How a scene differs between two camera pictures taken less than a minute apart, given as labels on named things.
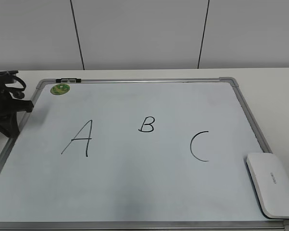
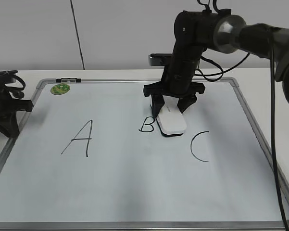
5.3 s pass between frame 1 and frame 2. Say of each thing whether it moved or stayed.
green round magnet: stayed
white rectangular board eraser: moved
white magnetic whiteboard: stayed
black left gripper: stayed
